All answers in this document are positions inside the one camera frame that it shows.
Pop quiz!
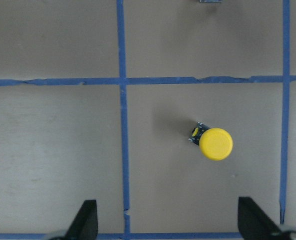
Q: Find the yellow push button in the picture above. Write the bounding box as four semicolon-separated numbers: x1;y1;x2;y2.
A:
188;122;234;161

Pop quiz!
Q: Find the red push button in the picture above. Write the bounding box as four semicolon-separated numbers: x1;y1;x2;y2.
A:
199;0;222;4

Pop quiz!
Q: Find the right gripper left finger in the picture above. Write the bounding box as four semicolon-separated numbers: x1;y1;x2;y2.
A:
45;199;98;240

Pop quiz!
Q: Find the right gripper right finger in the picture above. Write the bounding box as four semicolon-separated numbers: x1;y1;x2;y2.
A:
237;196;296;240

